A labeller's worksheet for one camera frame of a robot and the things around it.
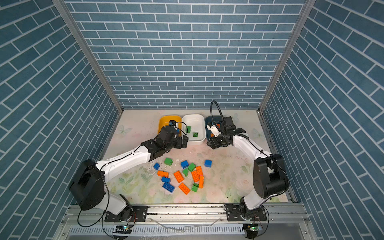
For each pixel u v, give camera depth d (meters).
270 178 0.45
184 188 0.82
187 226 0.71
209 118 1.09
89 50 0.87
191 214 0.75
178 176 0.85
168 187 0.82
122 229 0.72
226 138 0.66
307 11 0.72
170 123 0.75
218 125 0.80
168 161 0.92
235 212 0.74
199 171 0.88
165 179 0.84
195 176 0.86
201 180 0.83
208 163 0.91
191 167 0.89
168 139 0.65
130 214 0.68
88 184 0.42
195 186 0.81
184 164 0.91
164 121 1.10
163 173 0.86
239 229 0.71
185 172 0.87
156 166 0.89
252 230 0.71
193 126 1.06
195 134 1.03
